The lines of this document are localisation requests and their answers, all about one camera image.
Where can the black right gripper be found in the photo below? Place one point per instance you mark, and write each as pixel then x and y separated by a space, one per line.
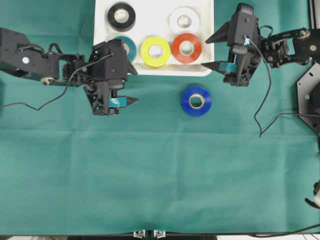
pixel 238 69

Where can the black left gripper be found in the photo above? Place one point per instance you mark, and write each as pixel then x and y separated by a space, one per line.
pixel 103 100

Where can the teal tape roll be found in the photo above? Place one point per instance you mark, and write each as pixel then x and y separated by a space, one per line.
pixel 129 46

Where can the yellow tape roll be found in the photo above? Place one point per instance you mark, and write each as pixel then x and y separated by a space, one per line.
pixel 155 52

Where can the white tape roll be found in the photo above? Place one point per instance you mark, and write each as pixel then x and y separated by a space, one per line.
pixel 184 19

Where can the red tape roll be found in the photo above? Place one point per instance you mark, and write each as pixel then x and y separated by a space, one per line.
pixel 177 53

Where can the blue tape roll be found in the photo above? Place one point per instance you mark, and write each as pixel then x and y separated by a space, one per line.
pixel 186 101

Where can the black tape roll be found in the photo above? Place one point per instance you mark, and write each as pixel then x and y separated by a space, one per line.
pixel 120 25

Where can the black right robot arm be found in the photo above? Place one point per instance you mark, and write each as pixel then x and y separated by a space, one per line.
pixel 295 46

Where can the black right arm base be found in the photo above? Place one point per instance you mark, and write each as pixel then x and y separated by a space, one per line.
pixel 308 96

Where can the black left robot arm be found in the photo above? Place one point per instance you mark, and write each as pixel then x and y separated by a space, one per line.
pixel 23 59

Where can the white plastic tray case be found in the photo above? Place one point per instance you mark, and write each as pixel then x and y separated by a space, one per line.
pixel 152 20

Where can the green table cloth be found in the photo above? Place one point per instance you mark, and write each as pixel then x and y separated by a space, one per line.
pixel 246 166

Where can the silver left table clamp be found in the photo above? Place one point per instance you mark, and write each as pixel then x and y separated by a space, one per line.
pixel 140 234

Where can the silver table clamp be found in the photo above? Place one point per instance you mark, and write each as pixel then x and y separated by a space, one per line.
pixel 140 234
pixel 158 234

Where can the silver right table clamp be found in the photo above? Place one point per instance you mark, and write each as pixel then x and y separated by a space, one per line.
pixel 158 234

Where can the black white object at edge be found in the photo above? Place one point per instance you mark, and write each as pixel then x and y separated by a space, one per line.
pixel 315 203

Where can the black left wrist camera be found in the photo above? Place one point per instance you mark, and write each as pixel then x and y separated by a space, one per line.
pixel 112 63

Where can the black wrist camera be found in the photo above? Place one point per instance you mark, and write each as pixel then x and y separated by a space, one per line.
pixel 112 63
pixel 243 29

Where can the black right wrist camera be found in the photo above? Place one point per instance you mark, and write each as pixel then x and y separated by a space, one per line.
pixel 243 29

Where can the aluminium frame rail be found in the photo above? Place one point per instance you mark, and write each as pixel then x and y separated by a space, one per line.
pixel 314 13

